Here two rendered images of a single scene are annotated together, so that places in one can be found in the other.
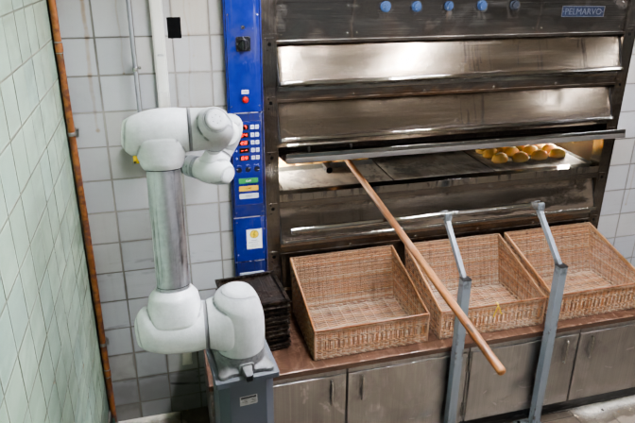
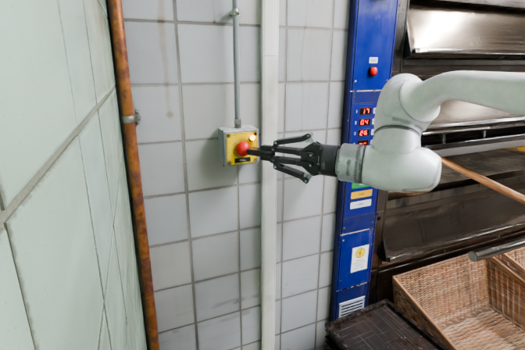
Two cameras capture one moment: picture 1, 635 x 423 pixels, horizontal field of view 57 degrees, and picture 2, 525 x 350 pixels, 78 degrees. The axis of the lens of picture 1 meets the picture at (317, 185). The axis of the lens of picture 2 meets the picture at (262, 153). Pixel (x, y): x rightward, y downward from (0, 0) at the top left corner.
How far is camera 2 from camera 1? 1.82 m
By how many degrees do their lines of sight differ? 8
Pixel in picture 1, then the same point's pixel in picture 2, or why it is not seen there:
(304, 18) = not seen: outside the picture
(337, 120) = (455, 105)
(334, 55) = (461, 21)
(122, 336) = not seen: outside the picture
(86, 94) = (154, 53)
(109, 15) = not seen: outside the picture
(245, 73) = (376, 32)
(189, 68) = (305, 22)
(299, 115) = not seen: hidden behind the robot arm
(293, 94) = (417, 69)
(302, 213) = (404, 221)
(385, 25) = not seen: outside the picture
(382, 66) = (505, 38)
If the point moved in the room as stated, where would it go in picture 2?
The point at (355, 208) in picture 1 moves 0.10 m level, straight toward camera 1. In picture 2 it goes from (452, 210) to (467, 220)
